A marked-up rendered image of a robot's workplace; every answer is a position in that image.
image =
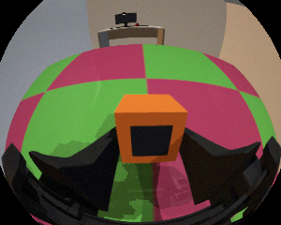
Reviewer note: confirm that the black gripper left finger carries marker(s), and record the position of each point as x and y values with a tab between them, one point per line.
90	172

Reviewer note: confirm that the orange block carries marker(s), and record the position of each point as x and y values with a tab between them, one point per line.
150	128

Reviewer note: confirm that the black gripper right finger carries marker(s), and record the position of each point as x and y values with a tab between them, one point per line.
209	165

